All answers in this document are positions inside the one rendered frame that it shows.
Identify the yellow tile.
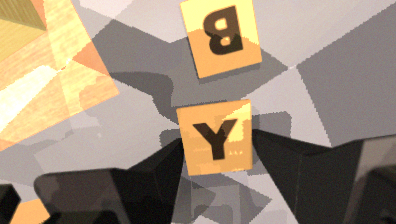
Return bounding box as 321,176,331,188
180,0,262,78

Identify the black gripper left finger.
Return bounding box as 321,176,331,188
34,138,184,224

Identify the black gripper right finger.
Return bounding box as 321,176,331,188
252,129,396,224

